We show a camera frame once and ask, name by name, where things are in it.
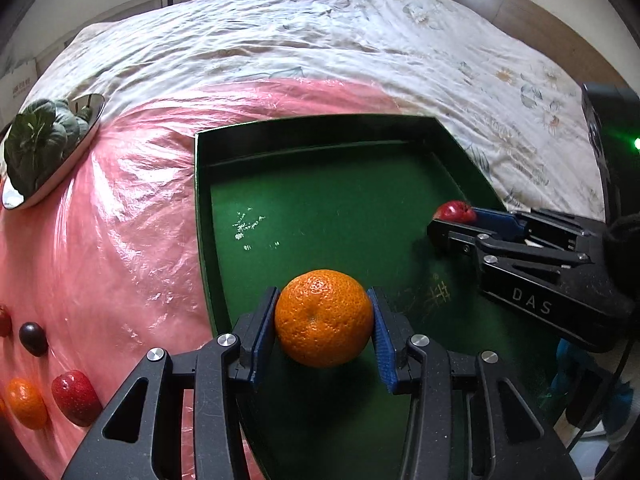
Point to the green tray box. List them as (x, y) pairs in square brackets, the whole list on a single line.
[(352, 193)]

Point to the pink plastic sheet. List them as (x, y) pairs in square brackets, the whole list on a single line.
[(108, 265)]

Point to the dark red small apple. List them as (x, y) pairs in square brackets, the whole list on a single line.
[(6, 325)]

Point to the white round plate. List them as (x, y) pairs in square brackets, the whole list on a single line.
[(12, 200)]

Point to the white floral bedsheet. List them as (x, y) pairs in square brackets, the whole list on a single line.
[(514, 111)]

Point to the green leafy vegetable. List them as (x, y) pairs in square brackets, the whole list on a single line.
[(41, 137)]

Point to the dark purple plum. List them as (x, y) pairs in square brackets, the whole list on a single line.
[(34, 339)]

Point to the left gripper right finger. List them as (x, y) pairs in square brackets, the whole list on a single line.
[(469, 416)]

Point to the large orange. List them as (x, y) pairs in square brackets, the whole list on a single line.
[(323, 318), (26, 404)]

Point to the wooden headboard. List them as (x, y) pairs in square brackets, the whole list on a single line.
[(544, 32)]

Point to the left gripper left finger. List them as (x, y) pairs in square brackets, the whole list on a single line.
[(138, 434)]

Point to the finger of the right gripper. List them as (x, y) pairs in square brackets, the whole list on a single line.
[(455, 239), (541, 227)]

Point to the red strawberry-like apple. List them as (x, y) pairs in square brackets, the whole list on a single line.
[(76, 398)]

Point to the white cardboard box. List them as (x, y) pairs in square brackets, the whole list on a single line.
[(14, 87)]

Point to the right blue gloved hand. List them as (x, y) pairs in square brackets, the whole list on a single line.
[(581, 375)]

